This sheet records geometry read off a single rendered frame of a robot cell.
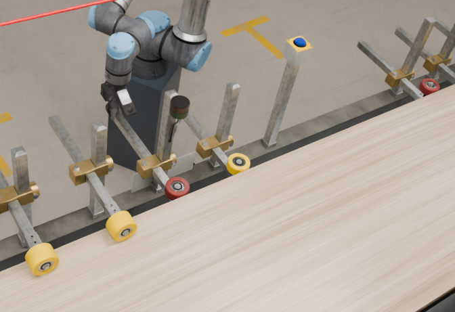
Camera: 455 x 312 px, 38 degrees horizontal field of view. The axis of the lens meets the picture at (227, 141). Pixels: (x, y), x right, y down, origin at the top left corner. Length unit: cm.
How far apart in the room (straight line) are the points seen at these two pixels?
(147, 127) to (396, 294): 150
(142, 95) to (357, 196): 116
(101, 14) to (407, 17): 308
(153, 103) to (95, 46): 116
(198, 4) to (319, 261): 117
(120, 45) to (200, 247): 71
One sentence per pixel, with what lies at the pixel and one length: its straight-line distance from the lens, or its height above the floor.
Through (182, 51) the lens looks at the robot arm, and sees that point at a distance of 279.
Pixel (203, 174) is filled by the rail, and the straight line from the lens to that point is 248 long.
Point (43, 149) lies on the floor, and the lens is 347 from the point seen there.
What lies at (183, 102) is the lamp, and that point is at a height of 118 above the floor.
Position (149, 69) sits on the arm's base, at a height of 65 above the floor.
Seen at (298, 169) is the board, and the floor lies 90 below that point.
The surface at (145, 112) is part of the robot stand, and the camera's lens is 305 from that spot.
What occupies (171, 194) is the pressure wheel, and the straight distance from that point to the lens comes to 214.
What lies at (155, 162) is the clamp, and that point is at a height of 87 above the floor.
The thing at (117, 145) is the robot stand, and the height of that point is 14.
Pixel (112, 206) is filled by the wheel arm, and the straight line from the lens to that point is 202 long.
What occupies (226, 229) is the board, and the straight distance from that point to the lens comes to 209.
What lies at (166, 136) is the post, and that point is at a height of 100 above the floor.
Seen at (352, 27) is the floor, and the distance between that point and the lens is 471.
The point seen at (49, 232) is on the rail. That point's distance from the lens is 229.
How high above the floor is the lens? 257
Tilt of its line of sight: 46 degrees down
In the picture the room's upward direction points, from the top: 14 degrees clockwise
